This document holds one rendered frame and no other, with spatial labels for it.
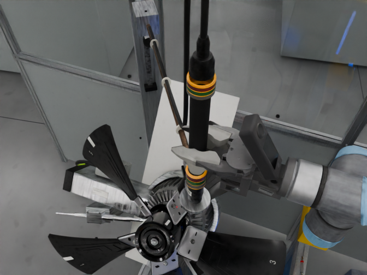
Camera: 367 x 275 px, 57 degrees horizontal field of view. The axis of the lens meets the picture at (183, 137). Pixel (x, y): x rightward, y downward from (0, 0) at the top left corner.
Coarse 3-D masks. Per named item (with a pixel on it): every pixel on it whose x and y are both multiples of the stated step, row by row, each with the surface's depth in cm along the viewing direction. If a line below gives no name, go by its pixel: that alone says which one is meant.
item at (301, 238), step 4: (304, 208) 122; (308, 208) 116; (304, 212) 120; (304, 216) 118; (300, 224) 120; (300, 228) 118; (300, 232) 115; (300, 236) 115; (304, 236) 114; (300, 240) 117; (304, 240) 116; (308, 240) 115; (308, 244) 117; (312, 244) 116; (320, 248) 116; (324, 248) 115
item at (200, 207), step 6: (186, 186) 76; (186, 192) 78; (204, 192) 78; (180, 198) 77; (186, 198) 77; (204, 198) 77; (180, 204) 77; (186, 204) 76; (192, 204) 76; (198, 204) 76; (204, 204) 76; (186, 210) 75; (192, 210) 75; (198, 210) 75; (204, 210) 75
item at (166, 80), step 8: (184, 0) 49; (208, 0) 40; (184, 8) 50; (208, 8) 41; (184, 16) 51; (200, 16) 42; (208, 16) 42; (184, 24) 52; (200, 24) 43; (152, 32) 101; (184, 32) 53; (200, 32) 43; (152, 40) 98; (184, 40) 54; (152, 48) 100; (184, 48) 55; (160, 56) 94; (184, 56) 57; (160, 64) 91; (184, 64) 58; (184, 72) 59; (168, 80) 88; (184, 80) 61; (168, 88) 85; (184, 88) 62; (184, 96) 64; (184, 104) 66; (176, 112) 80; (184, 112) 67; (184, 120) 70; (176, 128) 78
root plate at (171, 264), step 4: (176, 252) 102; (172, 256) 102; (176, 256) 103; (168, 260) 101; (176, 260) 103; (152, 264) 98; (156, 264) 99; (160, 264) 100; (168, 264) 101; (172, 264) 102; (176, 264) 103; (152, 268) 98; (156, 268) 99; (160, 268) 100; (164, 268) 101; (168, 268) 101; (172, 268) 102; (152, 272) 98; (156, 272) 99; (160, 272) 100; (164, 272) 101
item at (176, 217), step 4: (176, 192) 99; (176, 196) 99; (172, 200) 100; (176, 200) 98; (168, 204) 100; (176, 204) 97; (168, 208) 99; (172, 208) 98; (176, 208) 96; (180, 208) 95; (172, 212) 97; (176, 212) 96; (180, 212) 94; (184, 212) 93; (172, 216) 96; (176, 216) 95; (180, 216) 93; (176, 220) 94
